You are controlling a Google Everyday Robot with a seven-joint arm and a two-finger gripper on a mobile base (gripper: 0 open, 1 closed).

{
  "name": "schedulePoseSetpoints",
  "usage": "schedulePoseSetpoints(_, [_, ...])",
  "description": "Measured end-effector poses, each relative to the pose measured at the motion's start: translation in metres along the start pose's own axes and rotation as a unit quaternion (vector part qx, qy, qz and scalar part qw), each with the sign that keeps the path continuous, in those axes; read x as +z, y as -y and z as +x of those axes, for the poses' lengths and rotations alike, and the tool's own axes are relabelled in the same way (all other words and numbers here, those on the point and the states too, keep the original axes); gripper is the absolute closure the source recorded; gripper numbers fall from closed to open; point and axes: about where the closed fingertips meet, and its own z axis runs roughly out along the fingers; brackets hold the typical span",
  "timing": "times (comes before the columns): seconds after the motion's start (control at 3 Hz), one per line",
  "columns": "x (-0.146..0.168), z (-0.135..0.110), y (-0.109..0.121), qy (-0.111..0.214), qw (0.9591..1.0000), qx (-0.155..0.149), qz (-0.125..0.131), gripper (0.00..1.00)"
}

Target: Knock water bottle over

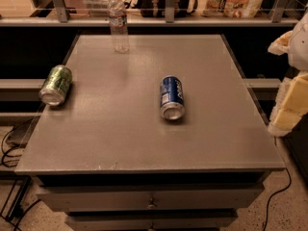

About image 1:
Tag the clear plastic water bottle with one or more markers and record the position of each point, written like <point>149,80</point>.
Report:
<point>118,25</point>

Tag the blue soda can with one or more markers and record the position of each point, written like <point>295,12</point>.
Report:
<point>171,98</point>

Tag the grey drawer cabinet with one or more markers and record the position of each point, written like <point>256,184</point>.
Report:
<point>110,162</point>

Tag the black wire floor stand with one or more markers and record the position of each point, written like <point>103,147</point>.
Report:
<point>13,192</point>

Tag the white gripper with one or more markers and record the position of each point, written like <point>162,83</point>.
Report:
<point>300,50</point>

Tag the green soda can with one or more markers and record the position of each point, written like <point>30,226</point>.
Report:
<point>56,86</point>

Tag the grey metal shelf rail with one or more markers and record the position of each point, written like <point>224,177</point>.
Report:
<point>73,13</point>

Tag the printed snack bag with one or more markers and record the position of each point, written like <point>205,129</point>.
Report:
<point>232,8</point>

